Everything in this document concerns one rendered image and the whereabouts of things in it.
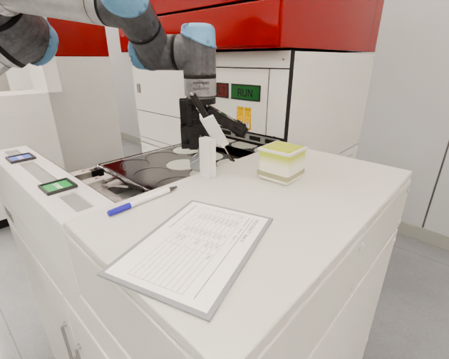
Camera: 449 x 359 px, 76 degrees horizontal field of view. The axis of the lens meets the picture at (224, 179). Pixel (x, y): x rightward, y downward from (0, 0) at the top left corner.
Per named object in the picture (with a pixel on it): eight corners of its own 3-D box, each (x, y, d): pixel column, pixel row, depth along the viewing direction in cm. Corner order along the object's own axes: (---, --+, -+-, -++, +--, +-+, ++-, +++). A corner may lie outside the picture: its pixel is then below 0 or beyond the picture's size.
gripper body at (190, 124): (182, 143, 75) (179, 95, 70) (214, 142, 76) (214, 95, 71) (182, 152, 68) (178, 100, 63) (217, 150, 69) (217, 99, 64)
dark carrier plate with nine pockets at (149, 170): (189, 144, 110) (189, 142, 110) (261, 164, 89) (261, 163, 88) (102, 167, 87) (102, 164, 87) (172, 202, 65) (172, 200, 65)
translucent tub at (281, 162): (274, 168, 66) (276, 139, 63) (304, 177, 61) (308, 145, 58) (255, 177, 60) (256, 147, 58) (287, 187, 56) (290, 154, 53)
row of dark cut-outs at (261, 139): (187, 126, 115) (187, 120, 114) (279, 147, 88) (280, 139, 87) (185, 126, 115) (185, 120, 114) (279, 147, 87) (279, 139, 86)
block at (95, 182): (100, 184, 78) (98, 174, 77) (106, 188, 76) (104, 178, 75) (70, 194, 73) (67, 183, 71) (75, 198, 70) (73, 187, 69)
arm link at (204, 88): (214, 77, 70) (218, 79, 62) (214, 96, 72) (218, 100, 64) (183, 77, 69) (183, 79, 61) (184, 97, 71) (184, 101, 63)
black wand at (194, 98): (191, 93, 51) (195, 89, 51) (186, 93, 52) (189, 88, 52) (233, 163, 65) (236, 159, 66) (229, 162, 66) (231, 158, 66)
